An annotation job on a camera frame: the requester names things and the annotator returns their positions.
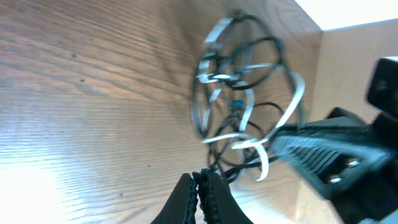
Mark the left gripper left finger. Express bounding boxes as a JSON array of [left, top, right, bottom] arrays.
[[151, 173, 198, 224]]

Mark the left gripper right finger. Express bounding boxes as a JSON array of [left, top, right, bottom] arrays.
[[192, 169, 252, 224]]

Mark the black cable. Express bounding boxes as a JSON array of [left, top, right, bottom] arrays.
[[190, 11, 307, 184]]

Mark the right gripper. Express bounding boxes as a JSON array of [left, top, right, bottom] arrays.
[[270, 127, 397, 223]]

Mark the white cable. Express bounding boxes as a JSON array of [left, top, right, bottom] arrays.
[[195, 17, 306, 182]]

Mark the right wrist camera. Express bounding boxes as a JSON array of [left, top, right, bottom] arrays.
[[366, 56, 398, 117]]

